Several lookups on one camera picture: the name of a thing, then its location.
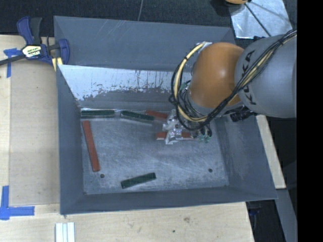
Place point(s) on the grey metal bin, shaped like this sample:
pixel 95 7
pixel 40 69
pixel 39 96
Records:
pixel 141 155

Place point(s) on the red-brown flat block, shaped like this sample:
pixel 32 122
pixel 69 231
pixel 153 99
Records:
pixel 157 114
pixel 91 146
pixel 160 135

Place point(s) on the black cylinder on white bracket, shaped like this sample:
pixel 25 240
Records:
pixel 241 115

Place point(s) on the pale wood flat board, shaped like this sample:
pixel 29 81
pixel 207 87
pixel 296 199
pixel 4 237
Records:
pixel 32 135

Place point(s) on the dark green flat block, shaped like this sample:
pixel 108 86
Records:
pixel 98 113
pixel 137 116
pixel 138 180

